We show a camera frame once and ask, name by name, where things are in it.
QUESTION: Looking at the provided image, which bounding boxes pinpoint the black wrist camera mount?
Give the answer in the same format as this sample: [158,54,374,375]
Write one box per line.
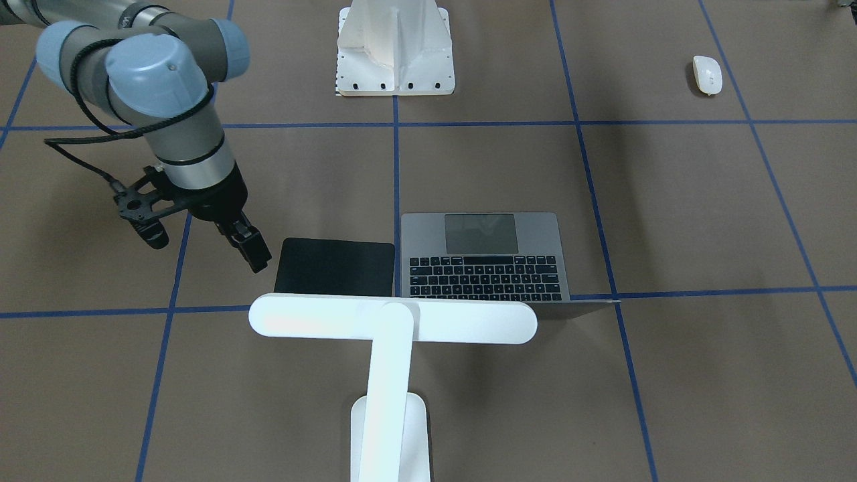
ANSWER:
[110,167,195,250]

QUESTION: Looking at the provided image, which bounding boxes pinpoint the white computer mouse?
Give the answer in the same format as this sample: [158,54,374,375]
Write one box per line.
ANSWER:
[692,56,723,96]

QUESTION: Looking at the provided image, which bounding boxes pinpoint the black mouse pad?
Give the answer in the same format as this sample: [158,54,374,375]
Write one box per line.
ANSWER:
[273,238,395,297]

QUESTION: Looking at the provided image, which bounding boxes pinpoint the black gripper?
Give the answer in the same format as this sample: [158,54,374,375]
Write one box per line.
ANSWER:
[189,167,272,272]

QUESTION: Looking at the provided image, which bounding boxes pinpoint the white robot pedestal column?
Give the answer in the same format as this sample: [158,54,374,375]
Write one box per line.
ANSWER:
[335,1,456,96]

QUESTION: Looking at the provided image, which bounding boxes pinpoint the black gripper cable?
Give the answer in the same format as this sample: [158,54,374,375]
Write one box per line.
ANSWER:
[44,37,216,191]

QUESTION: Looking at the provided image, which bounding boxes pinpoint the brown paper table cover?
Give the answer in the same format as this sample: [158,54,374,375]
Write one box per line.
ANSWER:
[2,1,855,481]

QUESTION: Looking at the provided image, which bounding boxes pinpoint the grey laptop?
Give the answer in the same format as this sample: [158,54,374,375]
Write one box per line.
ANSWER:
[400,212,618,320]

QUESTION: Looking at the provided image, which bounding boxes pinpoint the white desk lamp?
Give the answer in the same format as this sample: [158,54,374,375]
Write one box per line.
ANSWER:
[248,293,538,481]

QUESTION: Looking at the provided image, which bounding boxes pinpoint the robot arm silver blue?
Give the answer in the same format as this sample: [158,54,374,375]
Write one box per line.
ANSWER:
[2,1,270,272]

